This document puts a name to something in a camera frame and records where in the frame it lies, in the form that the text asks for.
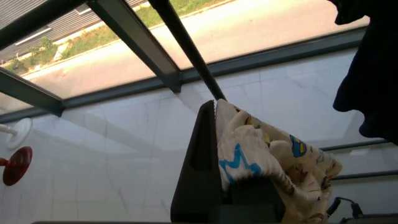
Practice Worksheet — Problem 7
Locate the black garment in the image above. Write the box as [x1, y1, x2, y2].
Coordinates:
[326, 0, 398, 146]

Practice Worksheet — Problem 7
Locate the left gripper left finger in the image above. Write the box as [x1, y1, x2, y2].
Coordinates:
[170, 100, 224, 222]

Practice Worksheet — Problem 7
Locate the cream printed garment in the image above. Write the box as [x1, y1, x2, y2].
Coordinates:
[215, 98, 343, 224]

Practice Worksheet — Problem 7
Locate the window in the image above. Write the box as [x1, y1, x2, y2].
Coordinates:
[0, 0, 371, 124]

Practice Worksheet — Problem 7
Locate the white round stand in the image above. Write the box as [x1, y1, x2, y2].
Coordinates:
[0, 117, 34, 151]

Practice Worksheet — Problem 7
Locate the red round stand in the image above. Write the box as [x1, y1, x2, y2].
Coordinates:
[0, 146, 34, 187]

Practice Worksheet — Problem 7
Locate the black clothes rack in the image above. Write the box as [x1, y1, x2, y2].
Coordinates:
[148, 0, 398, 182]

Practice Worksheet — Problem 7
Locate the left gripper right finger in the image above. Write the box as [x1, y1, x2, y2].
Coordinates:
[229, 177, 285, 220]

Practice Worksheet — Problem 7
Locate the black cable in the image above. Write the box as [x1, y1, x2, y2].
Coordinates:
[326, 196, 364, 220]

